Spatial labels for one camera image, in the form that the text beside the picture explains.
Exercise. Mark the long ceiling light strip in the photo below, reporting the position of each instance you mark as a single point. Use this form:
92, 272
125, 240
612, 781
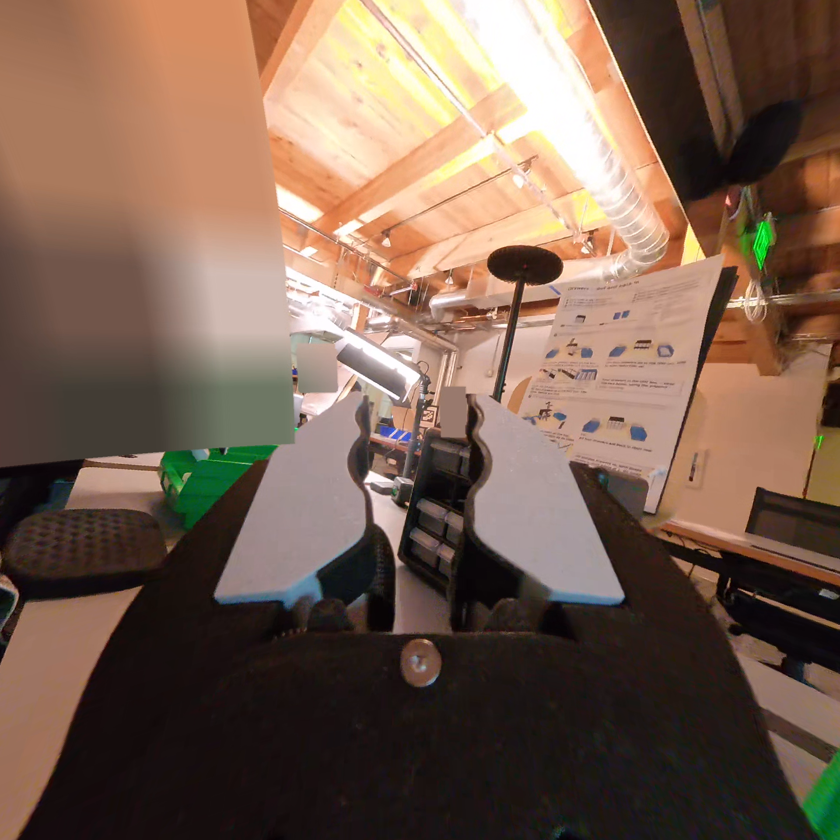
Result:
525, 79

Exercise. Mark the dark grey charger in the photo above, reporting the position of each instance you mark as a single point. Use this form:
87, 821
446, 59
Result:
402, 491

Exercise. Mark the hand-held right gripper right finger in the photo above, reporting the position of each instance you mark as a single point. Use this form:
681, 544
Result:
538, 525

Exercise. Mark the black framed desk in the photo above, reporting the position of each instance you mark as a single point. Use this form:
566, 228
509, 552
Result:
754, 544

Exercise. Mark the black light stand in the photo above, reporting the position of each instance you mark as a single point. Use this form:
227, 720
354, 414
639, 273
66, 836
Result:
525, 262

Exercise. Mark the dark hanging panel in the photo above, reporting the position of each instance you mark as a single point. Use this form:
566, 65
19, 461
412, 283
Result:
656, 79

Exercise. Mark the illustrated instruction poster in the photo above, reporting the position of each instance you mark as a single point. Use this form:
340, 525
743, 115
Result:
623, 367

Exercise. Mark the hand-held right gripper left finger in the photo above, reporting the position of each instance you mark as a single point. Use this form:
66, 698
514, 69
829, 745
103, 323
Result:
295, 518

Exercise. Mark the green exit sign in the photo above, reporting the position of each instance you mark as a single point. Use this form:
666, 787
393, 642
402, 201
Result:
761, 241

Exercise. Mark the bright lamp panel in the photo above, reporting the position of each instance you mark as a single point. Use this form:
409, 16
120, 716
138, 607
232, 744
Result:
377, 361

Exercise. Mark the black padded chair armrest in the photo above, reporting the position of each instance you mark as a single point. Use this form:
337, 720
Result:
79, 548

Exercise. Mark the black drawer cabinet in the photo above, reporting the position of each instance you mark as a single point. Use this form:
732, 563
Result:
430, 479

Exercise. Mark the silver ventilation duct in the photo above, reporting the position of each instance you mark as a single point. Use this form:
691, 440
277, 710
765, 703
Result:
630, 229

